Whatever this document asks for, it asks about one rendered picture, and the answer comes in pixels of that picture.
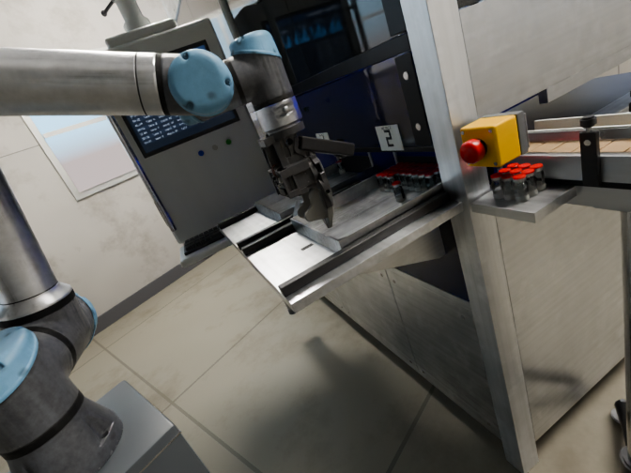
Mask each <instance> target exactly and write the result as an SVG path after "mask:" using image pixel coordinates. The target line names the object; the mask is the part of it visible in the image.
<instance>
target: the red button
mask: <svg viewBox="0 0 631 473"><path fill-rule="evenodd" d="M460 156H461V158H462V160H463V161H464V162H466V163H470V164H474V163H476V162H478V161H480V160H482V159H483V158H484V156H485V147H484V145H483V144H482V143H481V142H480V141H479V140H477V139H470V140H468V141H466V142H465V143H464V144H462V145H461V147H460Z"/></svg>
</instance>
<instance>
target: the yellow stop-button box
mask: <svg viewBox="0 0 631 473"><path fill-rule="evenodd" d="M460 132H461V137H462V142H463V144H464V143H465V142H466V141H468V140H470V139H477V140H479V141H480V142H481V143H482V144H483V145H484V147H485V156H484V158H483V159H482V160H480V161H478V162H476V163H474V164H470V163H467V165H468V166H481V167H501V166H503V165H505V164H506V163H508V162H510V161H512V160H514V159H516V158H517V157H519V156H520V155H523V154H525V153H527V152H528V151H529V148H528V141H527V133H526V126H525V118H524V112H523V111H515V112H508V113H499V114H487V115H485V116H483V117H482V118H480V119H478V120H476V121H474V122H472V123H470V124H468V125H467V126H465V127H463V128H461V130H460Z"/></svg>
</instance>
